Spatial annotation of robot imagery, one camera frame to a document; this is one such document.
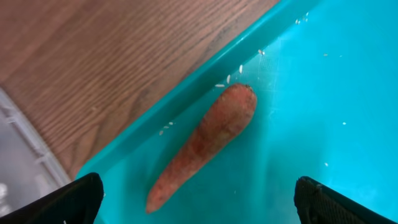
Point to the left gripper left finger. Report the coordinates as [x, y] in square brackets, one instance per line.
[77, 202]

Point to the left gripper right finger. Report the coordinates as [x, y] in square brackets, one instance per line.
[318, 204]

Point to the carrot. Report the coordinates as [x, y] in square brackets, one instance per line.
[226, 119]

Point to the clear plastic bin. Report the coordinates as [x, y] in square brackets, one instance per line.
[29, 169]

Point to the teal tray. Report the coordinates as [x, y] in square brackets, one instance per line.
[325, 76]

